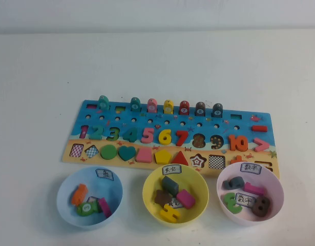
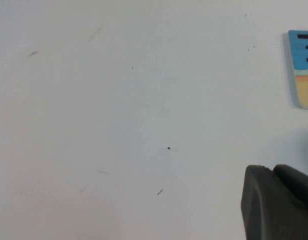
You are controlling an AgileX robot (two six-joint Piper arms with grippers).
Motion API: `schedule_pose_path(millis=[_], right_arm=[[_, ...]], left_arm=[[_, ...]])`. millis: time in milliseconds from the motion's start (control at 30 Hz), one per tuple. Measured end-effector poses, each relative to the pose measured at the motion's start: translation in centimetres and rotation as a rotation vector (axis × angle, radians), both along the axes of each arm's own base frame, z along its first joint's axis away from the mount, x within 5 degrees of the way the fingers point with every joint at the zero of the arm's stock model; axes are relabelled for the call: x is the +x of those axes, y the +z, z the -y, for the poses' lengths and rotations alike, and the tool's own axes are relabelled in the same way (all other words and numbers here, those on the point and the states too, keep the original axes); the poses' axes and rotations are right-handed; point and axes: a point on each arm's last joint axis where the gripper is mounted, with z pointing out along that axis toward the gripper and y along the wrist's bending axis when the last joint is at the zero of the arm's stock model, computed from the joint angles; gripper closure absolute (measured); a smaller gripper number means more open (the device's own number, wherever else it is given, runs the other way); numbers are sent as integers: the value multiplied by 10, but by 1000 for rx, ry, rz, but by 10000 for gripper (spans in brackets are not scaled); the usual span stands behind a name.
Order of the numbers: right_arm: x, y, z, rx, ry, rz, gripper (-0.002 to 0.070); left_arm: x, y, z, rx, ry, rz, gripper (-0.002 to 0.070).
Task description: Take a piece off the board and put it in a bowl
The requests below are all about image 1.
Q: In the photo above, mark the teal number two piece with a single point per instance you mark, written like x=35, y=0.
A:
x=97, y=135

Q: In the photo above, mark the yellow number six piece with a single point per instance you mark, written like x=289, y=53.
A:
x=163, y=139

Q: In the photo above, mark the pink fish piece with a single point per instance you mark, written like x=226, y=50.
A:
x=152, y=105

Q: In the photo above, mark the pink number five piece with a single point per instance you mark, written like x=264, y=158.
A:
x=147, y=139

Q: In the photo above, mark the yellow fish piece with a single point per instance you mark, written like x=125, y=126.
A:
x=168, y=107

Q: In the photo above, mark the dark teal number four piece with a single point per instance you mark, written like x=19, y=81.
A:
x=131, y=135

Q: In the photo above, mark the red number seven piece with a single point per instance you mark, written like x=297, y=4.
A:
x=182, y=138

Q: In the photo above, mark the dark teal fish piece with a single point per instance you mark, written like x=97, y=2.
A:
x=135, y=104

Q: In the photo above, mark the red fish piece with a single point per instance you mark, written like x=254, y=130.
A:
x=184, y=108

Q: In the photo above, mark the yellow pentagon piece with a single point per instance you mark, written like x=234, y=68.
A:
x=163, y=157

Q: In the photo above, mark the pink trapezoid piece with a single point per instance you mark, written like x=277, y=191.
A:
x=144, y=155

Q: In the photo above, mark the red triangle piece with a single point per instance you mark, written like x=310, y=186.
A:
x=180, y=159

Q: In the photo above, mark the teal heart piece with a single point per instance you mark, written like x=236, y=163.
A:
x=127, y=153

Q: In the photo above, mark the brown fish piece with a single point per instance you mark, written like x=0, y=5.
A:
x=200, y=109

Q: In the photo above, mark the green circle piece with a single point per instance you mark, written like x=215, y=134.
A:
x=108, y=152

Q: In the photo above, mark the dark grey fish piece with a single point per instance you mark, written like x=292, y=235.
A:
x=217, y=110

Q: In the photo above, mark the dark grey rectangle piece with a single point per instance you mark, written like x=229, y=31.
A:
x=170, y=185

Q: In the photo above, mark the colourful wooden puzzle board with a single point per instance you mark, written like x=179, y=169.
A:
x=223, y=123

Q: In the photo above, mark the brown star piece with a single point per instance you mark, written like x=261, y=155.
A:
x=162, y=197

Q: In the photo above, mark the yellow plastic bowl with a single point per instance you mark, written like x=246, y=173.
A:
x=199, y=187

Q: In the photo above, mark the orange number ten piece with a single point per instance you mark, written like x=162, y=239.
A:
x=232, y=143

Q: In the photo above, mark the magenta rhombus piece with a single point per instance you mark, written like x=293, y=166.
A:
x=186, y=198

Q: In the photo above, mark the orange plus sign piece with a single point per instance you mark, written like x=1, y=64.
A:
x=236, y=160

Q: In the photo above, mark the grey number nine piece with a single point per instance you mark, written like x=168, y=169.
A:
x=229, y=184

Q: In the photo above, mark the red minus sign piece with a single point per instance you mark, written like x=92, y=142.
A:
x=259, y=128

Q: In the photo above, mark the green number three piece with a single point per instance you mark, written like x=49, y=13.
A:
x=227, y=201

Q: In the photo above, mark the orange fish piece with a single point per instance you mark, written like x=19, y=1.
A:
x=79, y=194

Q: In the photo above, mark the pink greater-than sign piece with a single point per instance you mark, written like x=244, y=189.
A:
x=263, y=144

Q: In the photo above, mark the green fish piece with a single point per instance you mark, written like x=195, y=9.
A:
x=86, y=208

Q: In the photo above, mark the magenta number one piece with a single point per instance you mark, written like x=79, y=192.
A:
x=253, y=189

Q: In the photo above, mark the light blue plastic bowl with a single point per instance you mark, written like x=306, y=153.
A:
x=65, y=202

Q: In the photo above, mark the pink plastic bowl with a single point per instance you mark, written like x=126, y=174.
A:
x=275, y=184

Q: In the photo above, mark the brown number eight piece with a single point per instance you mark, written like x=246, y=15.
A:
x=261, y=208

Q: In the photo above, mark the white paper label 其它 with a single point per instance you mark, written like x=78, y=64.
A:
x=171, y=169
x=177, y=204

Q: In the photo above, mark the white paper label 鱼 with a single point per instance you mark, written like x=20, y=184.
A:
x=105, y=173
x=92, y=199

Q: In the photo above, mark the white paper label 数字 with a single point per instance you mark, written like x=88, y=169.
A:
x=244, y=199
x=250, y=167

